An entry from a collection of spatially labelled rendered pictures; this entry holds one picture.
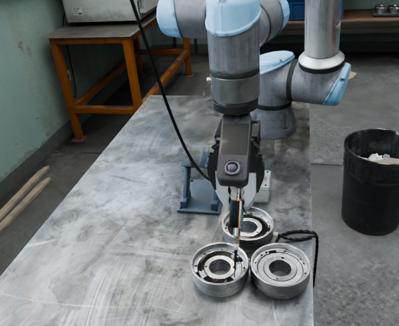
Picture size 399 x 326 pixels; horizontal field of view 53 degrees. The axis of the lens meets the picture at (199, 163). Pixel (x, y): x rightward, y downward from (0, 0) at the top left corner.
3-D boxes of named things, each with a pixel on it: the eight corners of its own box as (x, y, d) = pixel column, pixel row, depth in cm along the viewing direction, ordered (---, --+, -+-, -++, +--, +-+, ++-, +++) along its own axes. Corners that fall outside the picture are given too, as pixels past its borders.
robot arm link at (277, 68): (260, 88, 127) (260, 46, 120) (302, 94, 121) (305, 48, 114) (245, 103, 118) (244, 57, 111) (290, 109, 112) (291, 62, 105)
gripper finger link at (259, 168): (267, 187, 69) (262, 143, 65) (266, 193, 68) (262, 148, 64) (240, 188, 71) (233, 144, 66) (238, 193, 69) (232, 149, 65)
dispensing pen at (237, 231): (224, 276, 70) (230, 179, 70) (227, 271, 74) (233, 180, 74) (237, 278, 69) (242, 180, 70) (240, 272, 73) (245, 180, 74)
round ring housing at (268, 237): (217, 251, 81) (216, 236, 79) (228, 218, 90) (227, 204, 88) (269, 259, 78) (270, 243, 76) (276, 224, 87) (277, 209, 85)
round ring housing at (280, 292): (319, 296, 70) (321, 279, 68) (260, 307, 69) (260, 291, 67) (296, 254, 79) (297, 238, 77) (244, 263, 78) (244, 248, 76)
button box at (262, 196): (268, 203, 93) (268, 185, 91) (238, 201, 95) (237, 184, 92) (271, 183, 100) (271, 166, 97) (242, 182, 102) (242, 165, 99)
